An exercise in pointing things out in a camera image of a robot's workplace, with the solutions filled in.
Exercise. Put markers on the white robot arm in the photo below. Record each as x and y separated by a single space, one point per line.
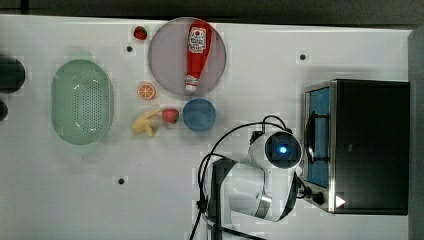
264 185

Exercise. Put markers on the red strawberry toy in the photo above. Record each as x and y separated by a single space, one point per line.
140 33
170 115

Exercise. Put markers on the blue bowl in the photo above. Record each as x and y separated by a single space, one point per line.
199 115

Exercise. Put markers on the red ketchup bottle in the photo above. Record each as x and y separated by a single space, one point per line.
198 48

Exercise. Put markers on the toaster oven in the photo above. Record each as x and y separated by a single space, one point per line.
357 142

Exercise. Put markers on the black utensil holder pot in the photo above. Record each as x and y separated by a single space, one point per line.
12 75

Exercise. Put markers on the yellow banana toy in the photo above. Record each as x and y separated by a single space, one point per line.
147 123

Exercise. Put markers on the orange slice toy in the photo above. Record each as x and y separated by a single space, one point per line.
146 91

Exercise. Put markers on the green colander basket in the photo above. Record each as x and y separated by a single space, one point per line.
82 102

